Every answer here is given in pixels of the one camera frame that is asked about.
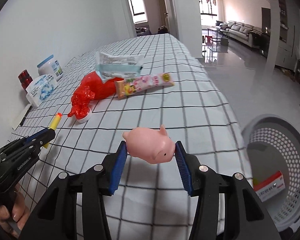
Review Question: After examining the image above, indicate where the grey sofa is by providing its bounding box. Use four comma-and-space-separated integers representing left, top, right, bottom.
216, 20, 268, 49

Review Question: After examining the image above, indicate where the dark coffee table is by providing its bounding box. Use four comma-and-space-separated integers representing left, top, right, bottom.
207, 27, 229, 39

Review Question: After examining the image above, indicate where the black white checkered tablecloth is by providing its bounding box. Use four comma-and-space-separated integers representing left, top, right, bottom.
5, 33, 253, 240

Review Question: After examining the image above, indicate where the white jar blue lid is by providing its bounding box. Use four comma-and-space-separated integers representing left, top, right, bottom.
37, 54, 64, 81

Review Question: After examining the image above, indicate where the person's left hand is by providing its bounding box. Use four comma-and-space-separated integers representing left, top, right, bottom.
0, 182, 33, 239

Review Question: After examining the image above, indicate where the yellow foam dart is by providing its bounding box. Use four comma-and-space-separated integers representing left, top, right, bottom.
44, 113, 63, 149

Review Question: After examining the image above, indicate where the pink pig toy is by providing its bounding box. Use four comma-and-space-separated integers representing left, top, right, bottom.
122, 124, 175, 165

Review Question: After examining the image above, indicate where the red ribbed bottle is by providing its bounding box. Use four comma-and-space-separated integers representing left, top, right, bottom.
18, 69, 33, 90

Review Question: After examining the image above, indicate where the red plastic bag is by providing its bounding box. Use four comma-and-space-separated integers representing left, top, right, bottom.
67, 71, 117, 118

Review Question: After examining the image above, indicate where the black jacket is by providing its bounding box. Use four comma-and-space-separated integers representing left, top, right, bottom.
251, 34, 265, 49

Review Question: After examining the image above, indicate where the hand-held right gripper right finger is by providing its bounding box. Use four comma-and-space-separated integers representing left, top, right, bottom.
174, 140, 283, 240

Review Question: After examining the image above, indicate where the light blue wrapper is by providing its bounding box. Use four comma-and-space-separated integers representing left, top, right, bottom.
96, 64, 143, 80

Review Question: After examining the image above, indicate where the pink snack wrapper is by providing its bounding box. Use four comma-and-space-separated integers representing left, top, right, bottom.
114, 72, 175, 100

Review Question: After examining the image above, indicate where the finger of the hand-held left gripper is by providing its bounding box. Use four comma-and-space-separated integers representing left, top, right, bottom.
20, 128, 50, 143
27, 129, 57, 148

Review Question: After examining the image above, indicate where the white blue tissue pack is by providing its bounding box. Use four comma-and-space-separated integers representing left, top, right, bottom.
26, 74, 58, 105

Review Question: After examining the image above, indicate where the red toothpaste box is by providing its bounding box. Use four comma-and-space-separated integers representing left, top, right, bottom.
253, 170, 284, 202

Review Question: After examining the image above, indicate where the grey perforated plastic basket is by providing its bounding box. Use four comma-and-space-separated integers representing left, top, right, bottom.
241, 114, 300, 240

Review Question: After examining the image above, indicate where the tall shelf cabinet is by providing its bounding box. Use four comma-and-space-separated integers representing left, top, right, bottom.
275, 0, 298, 68

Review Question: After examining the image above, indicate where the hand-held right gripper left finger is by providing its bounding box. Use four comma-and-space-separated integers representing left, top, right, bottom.
25, 140, 128, 240

